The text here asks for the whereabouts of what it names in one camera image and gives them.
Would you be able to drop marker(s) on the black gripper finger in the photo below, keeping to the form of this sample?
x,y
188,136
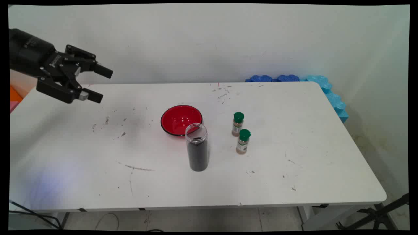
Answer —
x,y
58,91
98,69

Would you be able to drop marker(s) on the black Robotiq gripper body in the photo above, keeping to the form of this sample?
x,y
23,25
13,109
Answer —
x,y
31,54

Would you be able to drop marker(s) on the clear jar of black seeds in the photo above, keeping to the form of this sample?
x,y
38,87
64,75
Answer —
x,y
197,156

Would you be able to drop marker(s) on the orange block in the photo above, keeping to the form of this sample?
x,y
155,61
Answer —
x,y
14,94

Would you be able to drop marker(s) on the pink block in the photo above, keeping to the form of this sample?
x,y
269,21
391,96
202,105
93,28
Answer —
x,y
13,106

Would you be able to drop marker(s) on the red bowl with black rim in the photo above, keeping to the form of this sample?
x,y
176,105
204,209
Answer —
x,y
178,119

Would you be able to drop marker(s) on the grey table leg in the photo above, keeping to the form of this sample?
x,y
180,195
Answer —
x,y
64,220

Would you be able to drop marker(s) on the green-capped spice bottle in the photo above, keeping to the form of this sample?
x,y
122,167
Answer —
x,y
243,143
237,125

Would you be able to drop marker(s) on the dark blue foam piece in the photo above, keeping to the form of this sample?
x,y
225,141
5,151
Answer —
x,y
288,78
261,78

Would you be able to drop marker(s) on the light blue foam mat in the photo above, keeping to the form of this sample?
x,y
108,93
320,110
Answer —
x,y
333,98

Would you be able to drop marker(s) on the black tripod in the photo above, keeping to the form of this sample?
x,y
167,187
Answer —
x,y
375,215

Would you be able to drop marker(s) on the white table leg frame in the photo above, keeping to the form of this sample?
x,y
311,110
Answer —
x,y
307,217

